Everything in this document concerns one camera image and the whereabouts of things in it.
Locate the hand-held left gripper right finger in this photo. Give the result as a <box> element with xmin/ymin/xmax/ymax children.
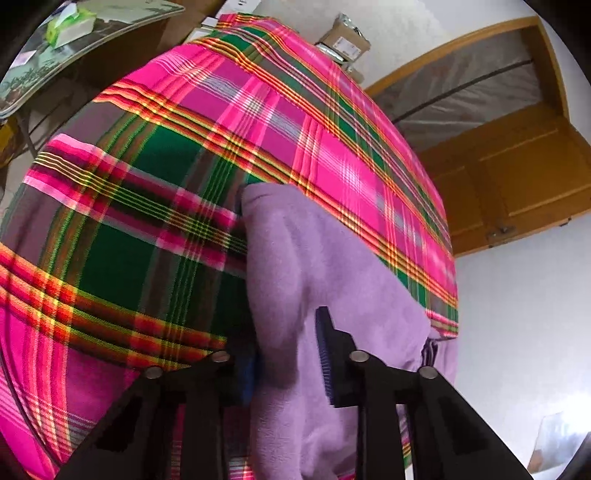
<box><xmin>315</xmin><ymin>306</ymin><xmax>532</xmax><ymax>480</ymax></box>

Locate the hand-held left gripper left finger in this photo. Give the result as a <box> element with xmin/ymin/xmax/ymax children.
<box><xmin>55</xmin><ymin>351</ymin><xmax>259</xmax><ymax>480</ymax></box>

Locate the purple fleece sweater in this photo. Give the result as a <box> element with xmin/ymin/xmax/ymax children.
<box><xmin>240</xmin><ymin>184</ymin><xmax>459</xmax><ymax>480</ymax></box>

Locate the pink green plaid bed sheet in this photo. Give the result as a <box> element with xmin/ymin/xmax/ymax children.
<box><xmin>0</xmin><ymin>14</ymin><xmax>460</xmax><ymax>480</ymax></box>

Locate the wooden door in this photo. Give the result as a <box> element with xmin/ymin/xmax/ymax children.
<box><xmin>418</xmin><ymin>104</ymin><xmax>591</xmax><ymax>257</ymax></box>

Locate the clear plastic door curtain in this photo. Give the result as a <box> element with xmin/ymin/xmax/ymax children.
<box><xmin>369</xmin><ymin>41</ymin><xmax>543</xmax><ymax>151</ymax></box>

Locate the brown labelled cardboard box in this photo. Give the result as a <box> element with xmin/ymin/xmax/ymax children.
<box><xmin>316</xmin><ymin>14</ymin><xmax>371</xmax><ymax>63</ymax></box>

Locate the small brown cardboard box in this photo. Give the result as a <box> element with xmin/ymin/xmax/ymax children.
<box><xmin>185</xmin><ymin>16</ymin><xmax>218</xmax><ymax>44</ymax></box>

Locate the glass-topped side table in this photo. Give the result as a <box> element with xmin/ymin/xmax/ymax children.
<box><xmin>0</xmin><ymin>0</ymin><xmax>185</xmax><ymax>158</ymax></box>

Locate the green tissue pack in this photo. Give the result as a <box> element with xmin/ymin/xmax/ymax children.
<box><xmin>46</xmin><ymin>7</ymin><xmax>98</xmax><ymax>49</ymax></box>

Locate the metal door handle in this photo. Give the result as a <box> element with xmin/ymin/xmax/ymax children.
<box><xmin>487</xmin><ymin>224</ymin><xmax>518</xmax><ymax>243</ymax></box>

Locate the wooden door frame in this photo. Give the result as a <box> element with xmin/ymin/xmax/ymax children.
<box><xmin>365</xmin><ymin>16</ymin><xmax>571</xmax><ymax>125</ymax></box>

